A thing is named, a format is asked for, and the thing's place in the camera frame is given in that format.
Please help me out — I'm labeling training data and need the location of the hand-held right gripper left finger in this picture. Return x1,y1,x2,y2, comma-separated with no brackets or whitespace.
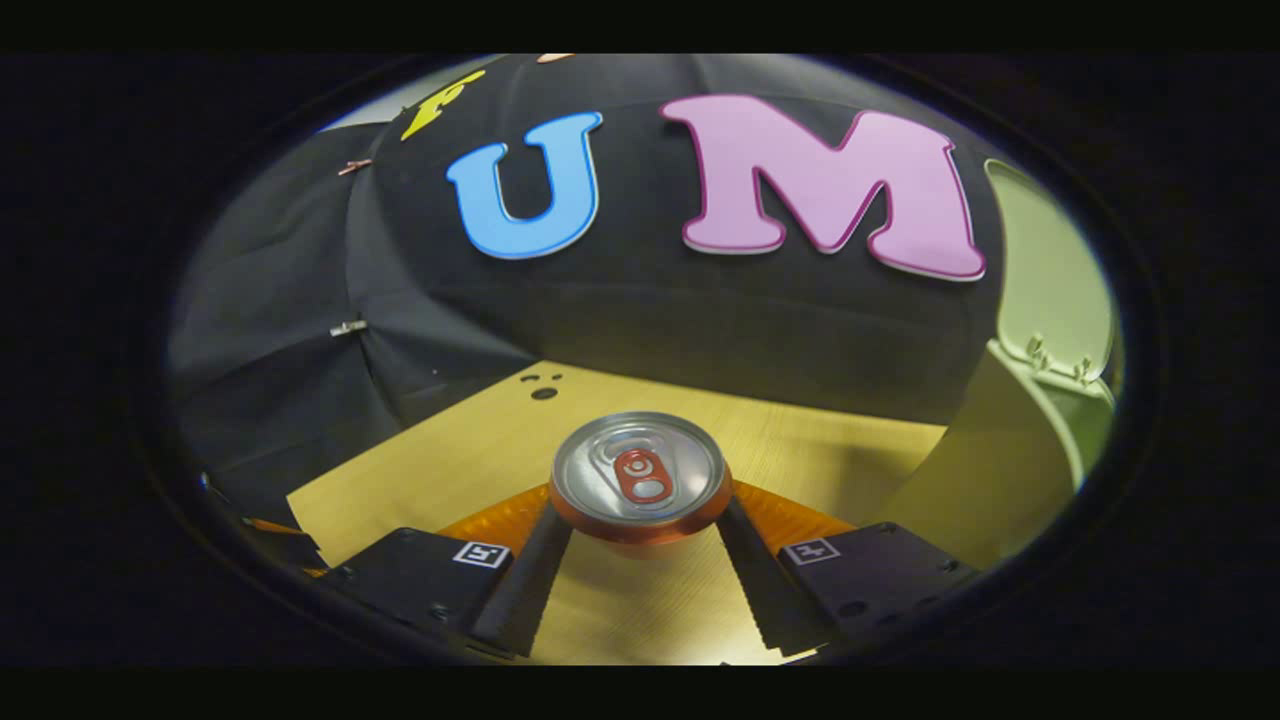
330,483,576,659

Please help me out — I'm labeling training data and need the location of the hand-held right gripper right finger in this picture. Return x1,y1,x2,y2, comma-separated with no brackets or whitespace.
715,480,976,656

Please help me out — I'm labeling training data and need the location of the orange pop can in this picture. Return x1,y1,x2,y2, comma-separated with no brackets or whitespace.
548,411,734,546

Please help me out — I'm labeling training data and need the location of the pale green garbage bin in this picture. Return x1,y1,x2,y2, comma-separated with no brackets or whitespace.
880,158,1119,571

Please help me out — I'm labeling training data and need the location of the black backdrop cloth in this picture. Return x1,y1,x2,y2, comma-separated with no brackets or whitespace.
168,55,1011,521

